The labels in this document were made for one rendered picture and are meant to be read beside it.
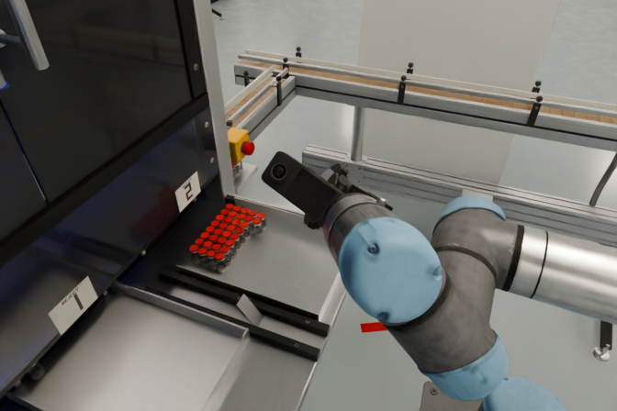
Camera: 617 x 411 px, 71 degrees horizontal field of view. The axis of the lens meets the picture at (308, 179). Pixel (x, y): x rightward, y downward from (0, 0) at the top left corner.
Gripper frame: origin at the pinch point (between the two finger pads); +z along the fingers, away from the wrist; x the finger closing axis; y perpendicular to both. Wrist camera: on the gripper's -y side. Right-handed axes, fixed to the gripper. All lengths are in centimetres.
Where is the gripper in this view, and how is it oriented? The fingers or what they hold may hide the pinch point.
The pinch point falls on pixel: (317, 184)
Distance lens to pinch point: 66.9
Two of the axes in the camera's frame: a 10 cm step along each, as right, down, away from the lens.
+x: 5.1, -8.6, -0.9
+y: 8.6, 4.9, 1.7
